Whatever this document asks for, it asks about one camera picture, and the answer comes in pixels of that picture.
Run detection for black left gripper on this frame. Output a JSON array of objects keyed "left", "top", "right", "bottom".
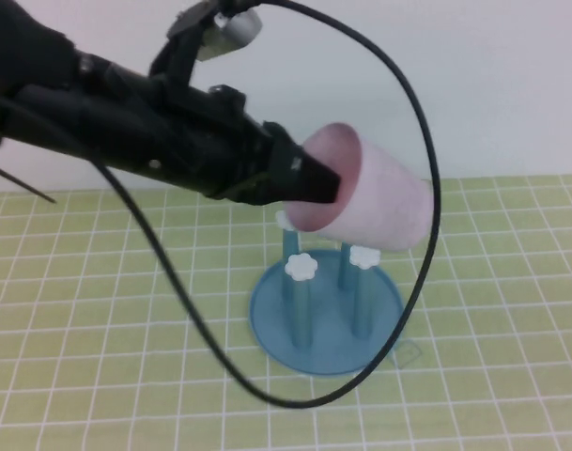
[{"left": 134, "top": 77, "right": 342, "bottom": 208}]

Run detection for pink plastic cup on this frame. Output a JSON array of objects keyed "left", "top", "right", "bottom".
[{"left": 281, "top": 121, "right": 435, "bottom": 255}]

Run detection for blue cup stand white caps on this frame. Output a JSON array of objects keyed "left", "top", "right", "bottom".
[{"left": 249, "top": 210, "right": 406, "bottom": 377}]

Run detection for clear plastic tab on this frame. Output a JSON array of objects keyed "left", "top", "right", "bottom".
[{"left": 391, "top": 340, "right": 423, "bottom": 370}]

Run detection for black zip tie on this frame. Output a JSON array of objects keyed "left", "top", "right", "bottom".
[{"left": 0, "top": 158, "right": 57, "bottom": 205}]

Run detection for green grid table mat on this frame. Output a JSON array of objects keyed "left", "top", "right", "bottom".
[{"left": 0, "top": 173, "right": 572, "bottom": 451}]

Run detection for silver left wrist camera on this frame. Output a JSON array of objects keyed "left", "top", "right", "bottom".
[{"left": 194, "top": 7, "right": 263, "bottom": 63}]

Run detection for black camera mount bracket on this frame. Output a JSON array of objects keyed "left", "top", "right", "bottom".
[{"left": 148, "top": 0, "right": 221, "bottom": 90}]

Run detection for black camera cable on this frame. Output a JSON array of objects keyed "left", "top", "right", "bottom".
[{"left": 95, "top": 0, "right": 442, "bottom": 410}]

